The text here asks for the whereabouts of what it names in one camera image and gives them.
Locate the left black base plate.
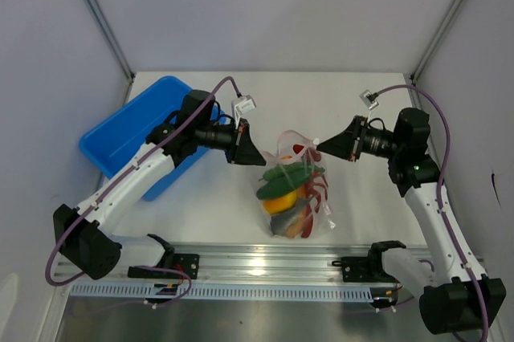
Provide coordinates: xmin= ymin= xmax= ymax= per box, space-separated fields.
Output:
xmin=128 ymin=253 xmax=200 ymax=279

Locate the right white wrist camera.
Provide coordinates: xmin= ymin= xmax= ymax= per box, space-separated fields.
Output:
xmin=360 ymin=90 xmax=379 ymax=111

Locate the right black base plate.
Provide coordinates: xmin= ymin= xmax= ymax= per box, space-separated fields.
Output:
xmin=331 ymin=256 xmax=396 ymax=283

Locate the grey toy fish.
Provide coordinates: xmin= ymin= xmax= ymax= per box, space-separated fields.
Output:
xmin=270 ymin=210 xmax=304 ymax=238

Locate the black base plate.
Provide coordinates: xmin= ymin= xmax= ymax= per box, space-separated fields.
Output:
xmin=128 ymin=253 xmax=200 ymax=279
xmin=331 ymin=256 xmax=396 ymax=283

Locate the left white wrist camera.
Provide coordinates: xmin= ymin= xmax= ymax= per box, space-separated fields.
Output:
xmin=231 ymin=95 xmax=256 ymax=126

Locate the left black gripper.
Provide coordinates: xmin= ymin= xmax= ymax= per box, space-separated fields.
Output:
xmin=195 ymin=117 xmax=266 ymax=166

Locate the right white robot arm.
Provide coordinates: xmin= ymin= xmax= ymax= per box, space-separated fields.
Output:
xmin=316 ymin=108 xmax=506 ymax=335

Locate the green toy cucumber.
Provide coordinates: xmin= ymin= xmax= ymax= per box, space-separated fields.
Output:
xmin=255 ymin=174 xmax=309 ymax=200

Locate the clear pink-dotted zip bag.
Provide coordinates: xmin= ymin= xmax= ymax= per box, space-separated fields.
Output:
xmin=250 ymin=130 xmax=337 ymax=239

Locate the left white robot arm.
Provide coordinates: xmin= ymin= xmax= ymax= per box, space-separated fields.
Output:
xmin=53 ymin=90 xmax=266 ymax=279

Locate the aluminium mounting rail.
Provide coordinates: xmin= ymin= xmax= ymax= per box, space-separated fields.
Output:
xmin=51 ymin=240 xmax=493 ymax=291

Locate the white slotted cable duct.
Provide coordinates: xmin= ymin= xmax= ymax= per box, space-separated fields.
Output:
xmin=70 ymin=283 xmax=373 ymax=303

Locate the blue plastic bin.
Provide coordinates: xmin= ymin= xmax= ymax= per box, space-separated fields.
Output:
xmin=79 ymin=76 xmax=191 ymax=179

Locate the yellow toy mango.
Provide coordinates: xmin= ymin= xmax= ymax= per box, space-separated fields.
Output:
xmin=262 ymin=190 xmax=297 ymax=216

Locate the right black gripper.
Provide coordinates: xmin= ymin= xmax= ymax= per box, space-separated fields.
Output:
xmin=316 ymin=116 xmax=403 ymax=162

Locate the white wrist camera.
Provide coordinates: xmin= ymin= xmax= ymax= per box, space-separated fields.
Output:
xmin=360 ymin=90 xmax=379 ymax=111
xmin=231 ymin=95 xmax=256 ymax=126

